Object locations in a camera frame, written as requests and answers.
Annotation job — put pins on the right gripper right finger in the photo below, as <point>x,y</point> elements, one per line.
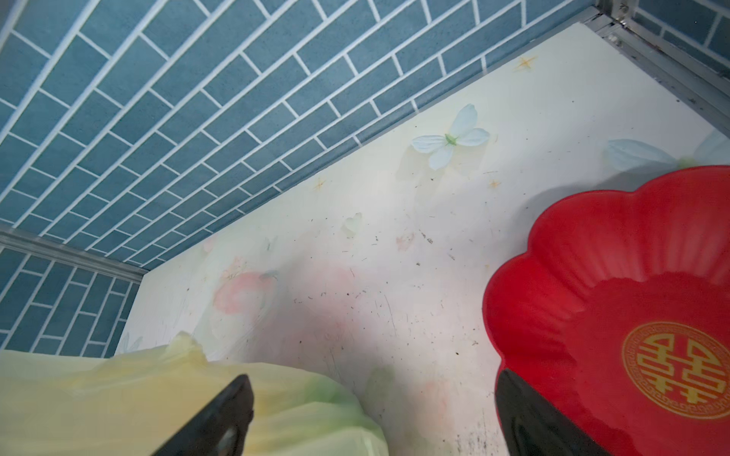
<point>532,426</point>

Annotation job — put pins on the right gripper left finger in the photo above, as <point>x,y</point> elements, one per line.
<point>220,428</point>

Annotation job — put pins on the red flower-shaped plastic plate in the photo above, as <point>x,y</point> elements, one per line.
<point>618,314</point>

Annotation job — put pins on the yellowish plastic fruit-print bag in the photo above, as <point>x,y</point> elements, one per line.
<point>132,404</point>

